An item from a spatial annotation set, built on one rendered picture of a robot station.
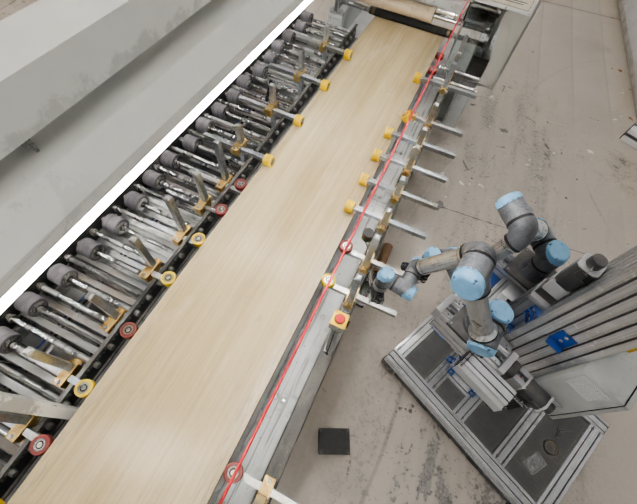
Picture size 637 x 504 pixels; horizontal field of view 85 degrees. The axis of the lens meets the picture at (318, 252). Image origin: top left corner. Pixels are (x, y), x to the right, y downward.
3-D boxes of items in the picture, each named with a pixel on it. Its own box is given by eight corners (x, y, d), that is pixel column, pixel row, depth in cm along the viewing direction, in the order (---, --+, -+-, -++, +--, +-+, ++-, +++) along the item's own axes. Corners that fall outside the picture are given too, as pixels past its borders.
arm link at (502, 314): (504, 316, 164) (520, 306, 152) (494, 339, 158) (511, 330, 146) (480, 302, 167) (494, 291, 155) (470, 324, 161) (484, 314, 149)
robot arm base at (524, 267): (551, 273, 189) (564, 264, 181) (536, 288, 184) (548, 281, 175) (528, 254, 195) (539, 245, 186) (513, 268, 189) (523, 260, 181)
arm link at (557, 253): (539, 274, 177) (557, 262, 165) (526, 252, 183) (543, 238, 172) (560, 271, 179) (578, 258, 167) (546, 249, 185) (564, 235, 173)
